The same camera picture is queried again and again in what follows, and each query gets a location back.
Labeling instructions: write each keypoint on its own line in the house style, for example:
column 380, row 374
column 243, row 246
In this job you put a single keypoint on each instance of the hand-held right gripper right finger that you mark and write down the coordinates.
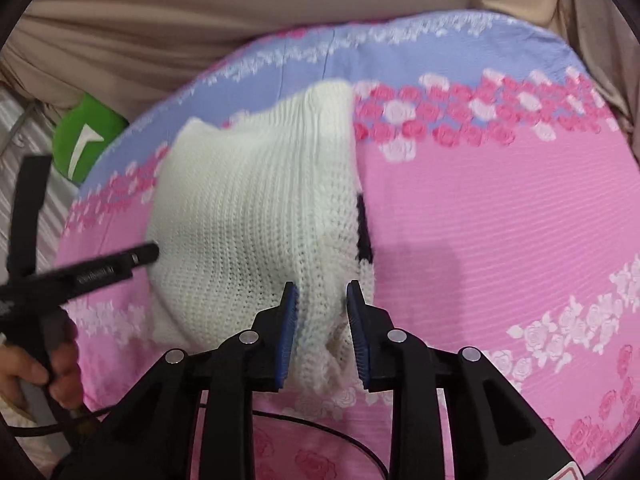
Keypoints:
column 357, row 335

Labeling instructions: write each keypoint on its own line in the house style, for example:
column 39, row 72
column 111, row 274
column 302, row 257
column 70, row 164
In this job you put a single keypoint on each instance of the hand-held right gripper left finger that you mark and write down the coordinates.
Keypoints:
column 287, row 335

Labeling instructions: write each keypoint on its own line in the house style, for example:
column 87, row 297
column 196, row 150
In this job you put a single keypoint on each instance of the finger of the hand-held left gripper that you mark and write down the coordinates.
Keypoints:
column 125, row 259

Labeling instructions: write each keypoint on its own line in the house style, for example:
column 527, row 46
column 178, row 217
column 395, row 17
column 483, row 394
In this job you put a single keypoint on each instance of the white red navy knit sweater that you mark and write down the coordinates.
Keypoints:
column 250, row 220

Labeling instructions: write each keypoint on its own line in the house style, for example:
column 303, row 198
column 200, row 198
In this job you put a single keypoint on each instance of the person's left hand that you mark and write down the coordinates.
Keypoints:
column 22, row 365

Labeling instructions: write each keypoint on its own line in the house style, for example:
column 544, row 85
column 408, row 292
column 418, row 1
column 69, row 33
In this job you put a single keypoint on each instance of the grey striped cloth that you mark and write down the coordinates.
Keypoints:
column 30, row 130

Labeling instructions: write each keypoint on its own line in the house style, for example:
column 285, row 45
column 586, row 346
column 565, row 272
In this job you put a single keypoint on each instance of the green pillow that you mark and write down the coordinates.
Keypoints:
column 80, row 130

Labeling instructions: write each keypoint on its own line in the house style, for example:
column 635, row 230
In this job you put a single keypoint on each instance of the pink floral bedsheet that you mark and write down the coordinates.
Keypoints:
column 475, row 210

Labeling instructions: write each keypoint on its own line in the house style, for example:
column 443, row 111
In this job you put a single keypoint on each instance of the beige cloth cover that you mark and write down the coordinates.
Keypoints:
column 250, row 10

